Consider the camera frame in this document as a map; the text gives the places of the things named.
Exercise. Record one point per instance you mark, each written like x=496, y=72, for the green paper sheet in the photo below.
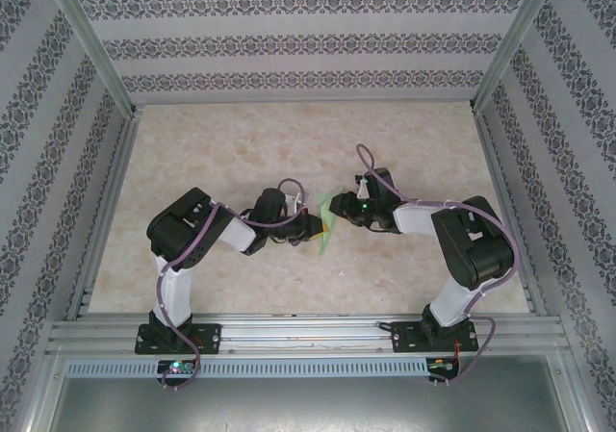
x=326, y=205

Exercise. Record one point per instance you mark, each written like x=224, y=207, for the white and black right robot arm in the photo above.
x=476, y=244

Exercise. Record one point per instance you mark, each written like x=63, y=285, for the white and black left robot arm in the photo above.
x=187, y=230

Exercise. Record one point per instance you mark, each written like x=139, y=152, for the grey metal sheet panel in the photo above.
x=308, y=403

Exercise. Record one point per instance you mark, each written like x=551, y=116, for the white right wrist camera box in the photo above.
x=362, y=189

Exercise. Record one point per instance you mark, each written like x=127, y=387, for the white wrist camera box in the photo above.
x=362, y=189
x=299, y=201

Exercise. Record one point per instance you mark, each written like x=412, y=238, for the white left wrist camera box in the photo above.
x=299, y=201

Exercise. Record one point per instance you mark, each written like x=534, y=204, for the aluminium mounting rail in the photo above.
x=313, y=331

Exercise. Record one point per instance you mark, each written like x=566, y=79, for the aluminium side rail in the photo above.
x=501, y=186
x=115, y=186

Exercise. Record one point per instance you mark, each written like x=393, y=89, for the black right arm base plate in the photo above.
x=404, y=338

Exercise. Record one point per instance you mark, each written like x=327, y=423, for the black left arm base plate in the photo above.
x=212, y=338

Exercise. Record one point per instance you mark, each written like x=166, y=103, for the aluminium frame post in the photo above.
x=94, y=42
x=510, y=42

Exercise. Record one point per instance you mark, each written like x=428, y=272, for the aluminium lower frame strut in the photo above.
x=45, y=393
x=580, y=393

